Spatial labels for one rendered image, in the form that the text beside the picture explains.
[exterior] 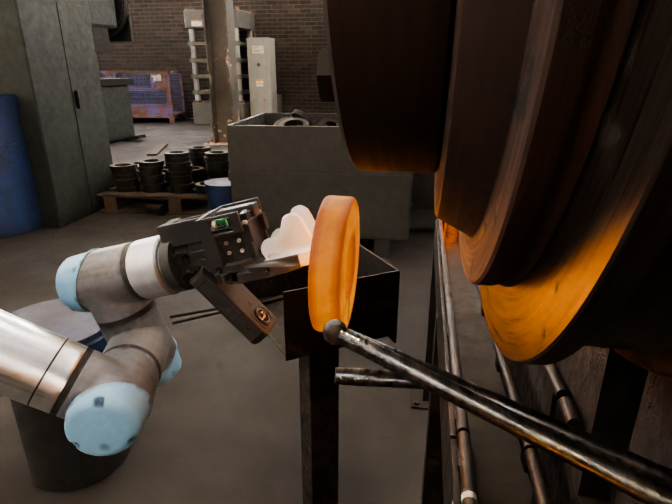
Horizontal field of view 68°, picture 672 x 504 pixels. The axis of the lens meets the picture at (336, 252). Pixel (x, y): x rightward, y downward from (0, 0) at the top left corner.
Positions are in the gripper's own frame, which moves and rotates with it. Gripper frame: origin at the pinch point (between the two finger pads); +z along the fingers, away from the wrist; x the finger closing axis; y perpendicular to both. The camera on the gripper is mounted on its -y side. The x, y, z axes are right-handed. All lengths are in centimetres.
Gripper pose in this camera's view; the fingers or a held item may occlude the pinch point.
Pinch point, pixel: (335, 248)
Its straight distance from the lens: 56.4
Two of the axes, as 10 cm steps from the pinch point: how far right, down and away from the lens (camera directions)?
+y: -2.5, -9.3, -2.8
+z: 9.5, -1.9, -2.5
